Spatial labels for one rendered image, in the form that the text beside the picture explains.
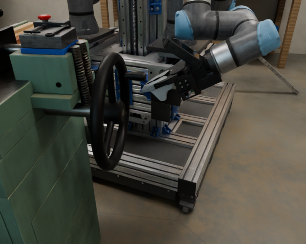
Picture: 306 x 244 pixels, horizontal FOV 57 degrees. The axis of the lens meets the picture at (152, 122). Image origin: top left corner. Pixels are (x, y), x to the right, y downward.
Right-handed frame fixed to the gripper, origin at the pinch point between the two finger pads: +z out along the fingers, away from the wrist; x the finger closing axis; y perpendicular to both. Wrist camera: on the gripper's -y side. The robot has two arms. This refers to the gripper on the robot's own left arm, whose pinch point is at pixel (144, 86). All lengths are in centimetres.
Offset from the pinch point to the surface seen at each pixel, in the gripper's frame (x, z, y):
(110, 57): -12.1, -1.3, -13.2
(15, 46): -9.1, 19.1, -25.7
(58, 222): -18.8, 38.6, 20.3
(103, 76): -18.4, -0.4, -11.5
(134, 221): 22, 50, 67
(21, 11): 320, 216, -80
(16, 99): -22.2, 17.7, -16.4
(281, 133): 115, -30, 114
